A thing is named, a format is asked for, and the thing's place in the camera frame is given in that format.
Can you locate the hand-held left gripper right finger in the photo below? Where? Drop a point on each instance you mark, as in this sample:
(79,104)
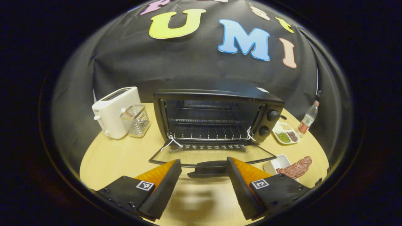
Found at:
(240,190)

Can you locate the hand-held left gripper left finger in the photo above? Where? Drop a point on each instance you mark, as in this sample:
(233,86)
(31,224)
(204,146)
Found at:
(163,190)

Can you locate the brown meat steak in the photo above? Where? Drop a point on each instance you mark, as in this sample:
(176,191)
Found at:
(296,168)

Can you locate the black electric oven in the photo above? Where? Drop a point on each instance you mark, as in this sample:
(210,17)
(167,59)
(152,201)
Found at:
(213,119)

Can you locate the white rectangular dish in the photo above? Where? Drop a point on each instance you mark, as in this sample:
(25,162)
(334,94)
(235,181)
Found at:
(278,163)

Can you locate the white divided bean tray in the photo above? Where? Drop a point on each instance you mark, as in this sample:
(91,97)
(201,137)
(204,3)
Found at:
(285,133)

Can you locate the clear glass container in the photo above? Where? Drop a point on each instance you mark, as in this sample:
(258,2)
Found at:
(135,121)

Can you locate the white toaster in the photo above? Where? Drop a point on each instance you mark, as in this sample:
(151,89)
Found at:
(113,113)

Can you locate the clear bottle with red label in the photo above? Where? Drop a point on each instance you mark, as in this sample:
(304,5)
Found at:
(309,117)

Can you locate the black backdrop cloth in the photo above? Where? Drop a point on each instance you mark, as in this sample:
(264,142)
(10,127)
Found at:
(201,66)

